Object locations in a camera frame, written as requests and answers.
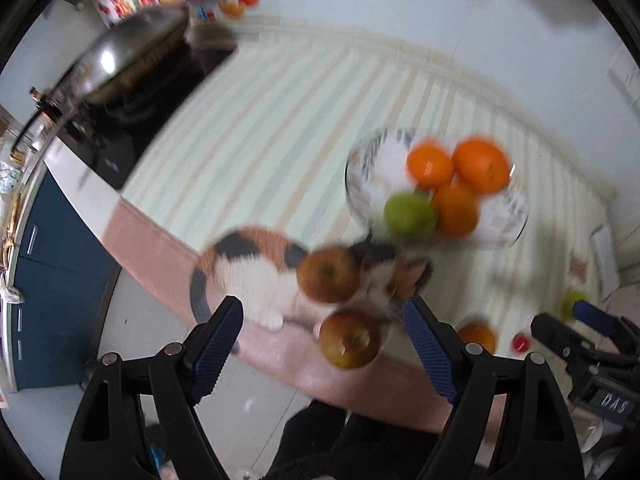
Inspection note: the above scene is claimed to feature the red-brown apple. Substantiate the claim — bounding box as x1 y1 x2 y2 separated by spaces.
318 310 383 370
296 247 362 305

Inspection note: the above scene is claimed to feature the person's dark clothing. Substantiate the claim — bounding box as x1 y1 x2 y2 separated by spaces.
262 399 493 480

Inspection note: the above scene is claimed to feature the orange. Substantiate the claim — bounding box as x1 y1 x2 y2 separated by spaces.
406 141 456 191
457 321 497 356
431 182 481 240
452 137 512 195

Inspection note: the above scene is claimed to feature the steel wok with lid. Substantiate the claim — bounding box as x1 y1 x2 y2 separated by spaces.
12 4 193 157

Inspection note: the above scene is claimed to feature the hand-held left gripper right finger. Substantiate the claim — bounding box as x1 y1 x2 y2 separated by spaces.
402 296 586 480

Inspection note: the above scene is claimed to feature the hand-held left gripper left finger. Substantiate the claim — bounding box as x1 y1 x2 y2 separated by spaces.
60 296 245 480

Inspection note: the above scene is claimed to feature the blue cabinet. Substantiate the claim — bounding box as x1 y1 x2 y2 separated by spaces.
9 169 123 395

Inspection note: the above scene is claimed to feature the green apple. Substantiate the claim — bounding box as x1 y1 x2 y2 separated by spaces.
383 192 438 238
561 290 591 322

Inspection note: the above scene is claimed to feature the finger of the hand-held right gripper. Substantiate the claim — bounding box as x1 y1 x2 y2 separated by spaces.
531 312 594 361
572 300 640 348

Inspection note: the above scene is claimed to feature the glass bowl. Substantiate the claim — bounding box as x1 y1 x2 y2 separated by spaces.
344 127 531 252

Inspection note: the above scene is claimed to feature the black gas stove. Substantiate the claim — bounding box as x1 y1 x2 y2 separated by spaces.
62 35 238 192

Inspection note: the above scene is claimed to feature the striped tablecloth with cat print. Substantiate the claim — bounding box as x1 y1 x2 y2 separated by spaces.
102 15 623 436

